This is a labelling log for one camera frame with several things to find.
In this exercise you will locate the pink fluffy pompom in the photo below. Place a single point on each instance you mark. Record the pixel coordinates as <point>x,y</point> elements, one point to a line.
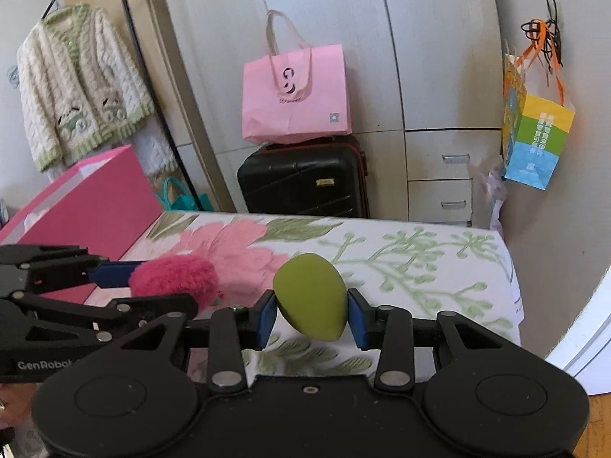
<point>176,274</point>

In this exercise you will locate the grey wardrobe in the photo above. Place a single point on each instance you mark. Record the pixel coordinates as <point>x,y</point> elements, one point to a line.
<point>416,82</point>

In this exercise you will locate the colourful hanging gift bag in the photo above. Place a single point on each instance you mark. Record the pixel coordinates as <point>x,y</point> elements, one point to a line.
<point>537,119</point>

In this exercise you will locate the person's left hand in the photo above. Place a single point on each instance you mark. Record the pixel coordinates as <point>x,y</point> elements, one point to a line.
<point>15,402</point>

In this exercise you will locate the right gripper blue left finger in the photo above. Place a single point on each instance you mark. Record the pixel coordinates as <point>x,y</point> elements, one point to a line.
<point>267,310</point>

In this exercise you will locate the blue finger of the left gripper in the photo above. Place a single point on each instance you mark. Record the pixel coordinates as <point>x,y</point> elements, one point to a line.
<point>178,303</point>
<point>113,274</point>

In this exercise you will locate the cream knitted cardigan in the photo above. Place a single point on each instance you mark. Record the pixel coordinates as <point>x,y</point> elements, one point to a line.
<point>79,86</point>

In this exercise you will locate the green makeup sponge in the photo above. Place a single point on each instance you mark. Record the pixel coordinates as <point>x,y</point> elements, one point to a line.
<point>312,297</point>

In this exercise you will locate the pink storage box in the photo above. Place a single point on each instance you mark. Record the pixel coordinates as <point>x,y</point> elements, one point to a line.
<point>104,203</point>

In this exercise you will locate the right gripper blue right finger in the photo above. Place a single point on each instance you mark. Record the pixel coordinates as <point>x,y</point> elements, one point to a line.
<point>358,318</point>

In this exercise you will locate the pink paper shopping bag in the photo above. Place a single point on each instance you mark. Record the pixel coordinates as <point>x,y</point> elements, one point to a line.
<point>297,96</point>

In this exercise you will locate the black suitcase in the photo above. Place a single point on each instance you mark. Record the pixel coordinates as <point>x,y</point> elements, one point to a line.
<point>323,177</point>

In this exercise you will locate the teal gift bag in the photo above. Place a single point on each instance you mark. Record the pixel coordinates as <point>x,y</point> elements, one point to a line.
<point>176,197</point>

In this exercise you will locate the white door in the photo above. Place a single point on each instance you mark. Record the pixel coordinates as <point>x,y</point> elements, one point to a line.
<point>584,352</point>

